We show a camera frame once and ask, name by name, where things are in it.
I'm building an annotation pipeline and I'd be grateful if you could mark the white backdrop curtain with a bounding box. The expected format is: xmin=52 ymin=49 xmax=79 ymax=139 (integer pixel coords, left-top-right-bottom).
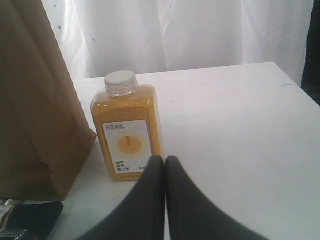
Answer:
xmin=43 ymin=0 xmax=314 ymax=83

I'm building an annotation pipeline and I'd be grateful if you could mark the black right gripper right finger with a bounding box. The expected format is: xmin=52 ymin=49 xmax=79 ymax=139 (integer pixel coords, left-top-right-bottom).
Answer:
xmin=165 ymin=156 xmax=265 ymax=240

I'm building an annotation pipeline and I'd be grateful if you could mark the black rice vacuum pack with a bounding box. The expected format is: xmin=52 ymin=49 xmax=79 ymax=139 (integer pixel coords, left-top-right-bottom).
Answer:
xmin=0 ymin=201 xmax=64 ymax=240

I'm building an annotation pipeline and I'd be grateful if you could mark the yellow millet bottle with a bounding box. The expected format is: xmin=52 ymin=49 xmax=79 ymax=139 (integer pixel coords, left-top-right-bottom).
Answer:
xmin=90 ymin=70 xmax=164 ymax=181

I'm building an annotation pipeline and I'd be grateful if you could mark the brown paper bag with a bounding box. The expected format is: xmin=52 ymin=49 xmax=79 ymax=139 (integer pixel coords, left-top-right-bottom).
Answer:
xmin=0 ymin=0 xmax=96 ymax=201

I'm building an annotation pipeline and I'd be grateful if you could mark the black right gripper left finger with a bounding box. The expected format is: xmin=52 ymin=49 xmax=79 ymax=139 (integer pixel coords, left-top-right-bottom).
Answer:
xmin=79 ymin=155 xmax=165 ymax=240

